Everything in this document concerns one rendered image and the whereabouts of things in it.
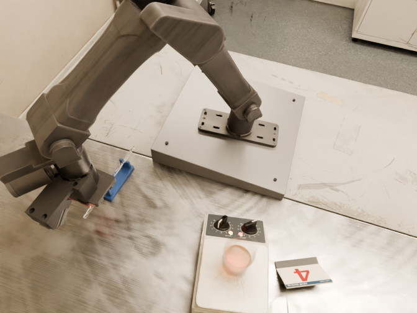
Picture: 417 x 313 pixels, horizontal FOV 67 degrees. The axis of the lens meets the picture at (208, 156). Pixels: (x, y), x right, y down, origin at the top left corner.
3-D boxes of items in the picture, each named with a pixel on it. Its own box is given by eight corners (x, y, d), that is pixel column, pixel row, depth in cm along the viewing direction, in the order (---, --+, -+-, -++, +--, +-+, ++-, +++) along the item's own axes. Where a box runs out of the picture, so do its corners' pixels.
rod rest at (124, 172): (123, 163, 78) (120, 154, 75) (134, 167, 77) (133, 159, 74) (98, 195, 72) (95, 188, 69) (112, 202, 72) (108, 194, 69)
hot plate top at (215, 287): (203, 238, 60) (203, 236, 59) (267, 246, 59) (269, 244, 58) (194, 307, 53) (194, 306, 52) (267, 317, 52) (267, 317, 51)
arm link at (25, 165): (23, 212, 51) (-16, 178, 41) (10, 171, 55) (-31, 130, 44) (94, 181, 55) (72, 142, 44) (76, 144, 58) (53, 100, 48)
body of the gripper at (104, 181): (98, 208, 59) (87, 190, 53) (54, 189, 61) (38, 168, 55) (118, 181, 63) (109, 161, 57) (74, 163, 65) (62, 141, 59)
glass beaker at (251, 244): (229, 286, 54) (234, 273, 48) (214, 258, 57) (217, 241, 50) (258, 270, 56) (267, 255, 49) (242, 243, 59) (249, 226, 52)
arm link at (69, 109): (31, 162, 44) (186, -14, 35) (13, 116, 47) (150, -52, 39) (100, 172, 54) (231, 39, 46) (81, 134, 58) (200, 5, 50)
